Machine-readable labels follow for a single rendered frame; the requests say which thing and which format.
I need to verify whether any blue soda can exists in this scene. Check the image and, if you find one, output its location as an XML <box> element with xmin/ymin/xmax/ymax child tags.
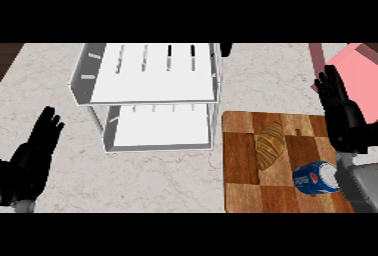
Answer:
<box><xmin>291</xmin><ymin>160</ymin><xmax>342</xmax><ymax>196</ymax></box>

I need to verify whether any dark brown wooden panel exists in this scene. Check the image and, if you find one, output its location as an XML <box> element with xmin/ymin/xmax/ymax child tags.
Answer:
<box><xmin>0</xmin><ymin>43</ymin><xmax>26</xmax><ymax>83</ymax></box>

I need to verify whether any white tiered wire basket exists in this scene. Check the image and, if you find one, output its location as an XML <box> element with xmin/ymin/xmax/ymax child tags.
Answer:
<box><xmin>66</xmin><ymin>43</ymin><xmax>224</xmax><ymax>154</ymax></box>

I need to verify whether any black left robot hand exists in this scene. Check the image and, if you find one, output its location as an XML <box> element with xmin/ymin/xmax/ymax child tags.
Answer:
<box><xmin>0</xmin><ymin>105</ymin><xmax>66</xmax><ymax>207</ymax></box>

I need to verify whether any brown wooden cutting board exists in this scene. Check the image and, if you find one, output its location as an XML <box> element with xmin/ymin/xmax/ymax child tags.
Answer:
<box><xmin>220</xmin><ymin>110</ymin><xmax>357</xmax><ymax>214</ymax></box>

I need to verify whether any small black object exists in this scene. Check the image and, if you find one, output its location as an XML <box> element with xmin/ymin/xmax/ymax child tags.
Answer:
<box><xmin>218</xmin><ymin>43</ymin><xmax>233</xmax><ymax>58</ymax></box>

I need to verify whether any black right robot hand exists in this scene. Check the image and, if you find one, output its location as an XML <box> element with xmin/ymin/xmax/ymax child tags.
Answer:
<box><xmin>313</xmin><ymin>64</ymin><xmax>378</xmax><ymax>155</ymax></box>

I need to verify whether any brown croissant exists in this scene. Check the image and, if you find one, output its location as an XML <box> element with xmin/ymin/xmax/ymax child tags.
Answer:
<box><xmin>254</xmin><ymin>121</ymin><xmax>286</xmax><ymax>172</ymax></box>

